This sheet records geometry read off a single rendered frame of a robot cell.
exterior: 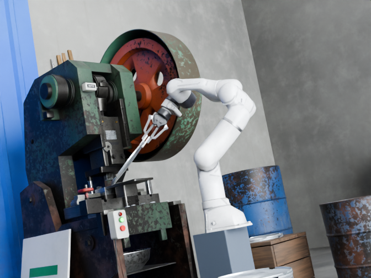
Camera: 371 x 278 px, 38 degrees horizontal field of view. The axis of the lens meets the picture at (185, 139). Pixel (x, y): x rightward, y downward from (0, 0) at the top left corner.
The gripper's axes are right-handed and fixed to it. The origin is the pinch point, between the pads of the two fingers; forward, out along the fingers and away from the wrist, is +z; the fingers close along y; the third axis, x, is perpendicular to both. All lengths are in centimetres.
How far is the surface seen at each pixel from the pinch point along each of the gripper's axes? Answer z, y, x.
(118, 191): 29.2, -3.7, -7.5
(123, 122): -5.0, 17.0, -16.2
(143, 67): -45, 30, -38
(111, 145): 10.5, 14.6, -12.2
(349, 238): -13, -109, 34
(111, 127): 2.0, 20.7, -14.7
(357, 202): -28, -102, 39
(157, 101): -30.4, 9.8, -33.3
